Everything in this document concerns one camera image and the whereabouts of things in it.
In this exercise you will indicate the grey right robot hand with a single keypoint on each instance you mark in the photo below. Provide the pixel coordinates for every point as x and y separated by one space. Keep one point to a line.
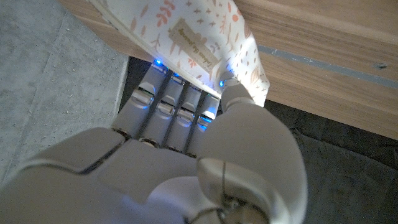
140 180

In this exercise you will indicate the black backdrop curtain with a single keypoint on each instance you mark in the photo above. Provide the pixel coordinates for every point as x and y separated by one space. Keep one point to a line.
342 171

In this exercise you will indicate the white floral pen bag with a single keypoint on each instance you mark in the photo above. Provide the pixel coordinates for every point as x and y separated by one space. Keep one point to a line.
192 28

